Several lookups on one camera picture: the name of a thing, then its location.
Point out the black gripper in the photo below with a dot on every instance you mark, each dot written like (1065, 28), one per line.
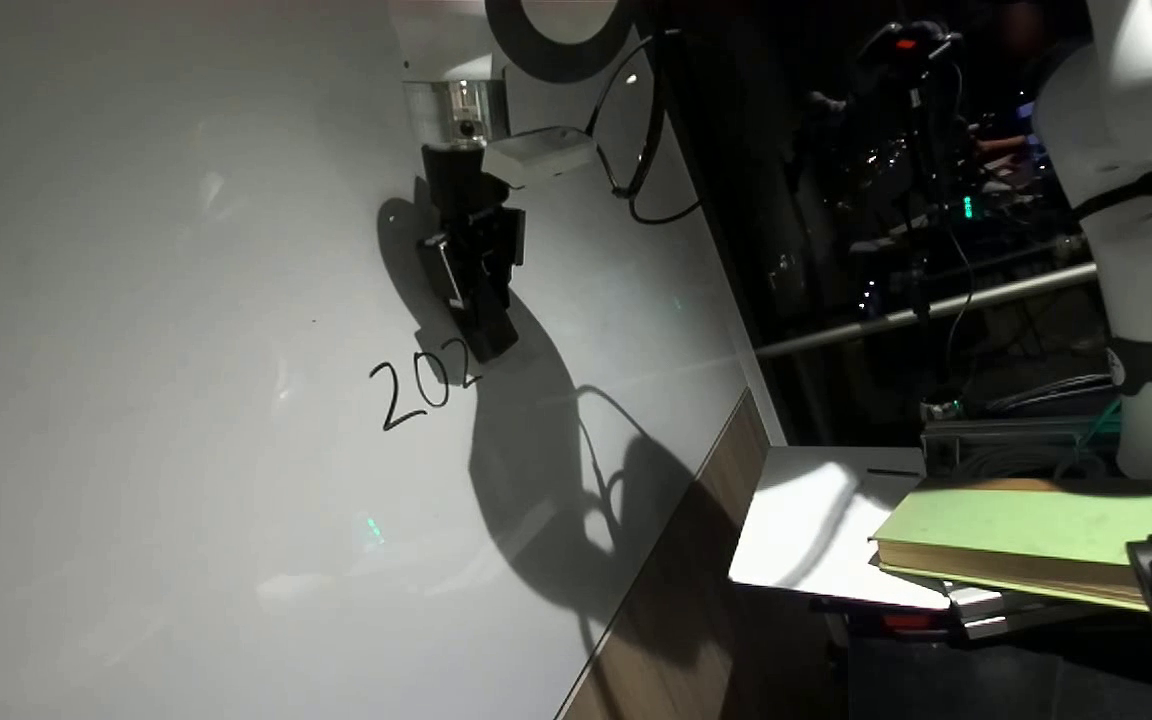
(478, 239)

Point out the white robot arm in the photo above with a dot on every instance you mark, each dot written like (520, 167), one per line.
(1094, 118)

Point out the large white whiteboard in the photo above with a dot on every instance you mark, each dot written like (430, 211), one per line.
(250, 467)

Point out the person in background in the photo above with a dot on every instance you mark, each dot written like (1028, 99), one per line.
(1036, 46)

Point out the green book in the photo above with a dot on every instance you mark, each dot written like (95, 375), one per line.
(1036, 543)

